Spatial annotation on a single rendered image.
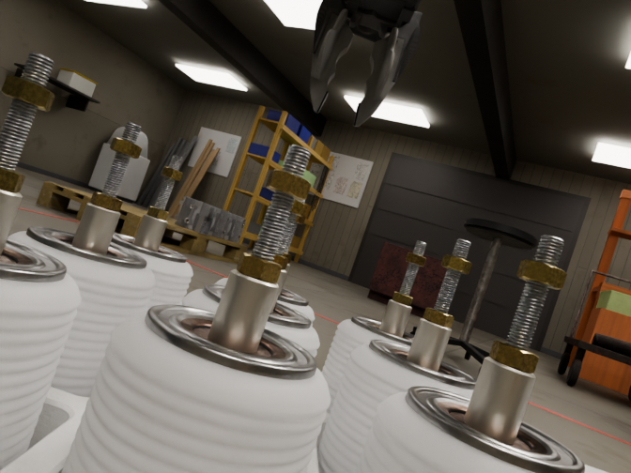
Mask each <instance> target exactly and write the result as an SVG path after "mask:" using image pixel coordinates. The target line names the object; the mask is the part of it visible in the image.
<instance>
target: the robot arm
mask: <svg viewBox="0 0 631 473"><path fill-rule="evenodd" d="M421 1H422V0H322V2H321V4H320V6H319V9H318V12H317V14H316V19H315V37H314V48H313V58H312V68H311V80H310V94H311V101H312V105H313V109H314V112H315V113H317V114H318V113H319V111H320V109H321V108H322V106H323V104H324V102H325V100H326V98H327V96H328V92H329V91H327V90H328V84H329V82H330V81H331V80H332V79H333V78H334V75H335V71H336V63H337V61H338V60H339V58H340V57H341V56H342V55H344V54H345V53H347V51H348V49H349V47H350V45H351V42H352V39H353V34H354V35H356V36H359V37H361V38H365V39H368V40H370V41H373V42H375V44H374V47H373V49H372V52H371V56H370V64H371V69H372V72H371V76H370V77H369V79H368V80H367V81H366V84H365V86H364V98H363V100H362V101H361V102H359V104H358V107H357V110H356V115H355V120H354V125H353V127H359V126H360V125H361V124H363V123H364V122H365V121H366V120H367V119H369V118H370V117H371V116H372V115H373V114H374V113H375V111H376V110H377V109H378V107H379V106H380V104H381V103H382V101H383V100H384V99H385V98H386V96H387V95H388V93H389V92H390V90H391V89H392V87H393V85H394V84H395V83H396V81H397V80H398V78H399V77H400V75H401V74H402V72H403V71H404V69H405V68H406V66H407V65H408V63H409V61H410V59H411V58H412V56H413V55H414V53H415V51H416V49H417V46H418V43H419V40H420V35H421V29H420V19H421V18H422V16H423V14H422V13H421V12H418V11H417V9H418V7H419V5H420V3H421ZM386 34H390V35H389V36H388V37H386V38H385V36H386Z"/></svg>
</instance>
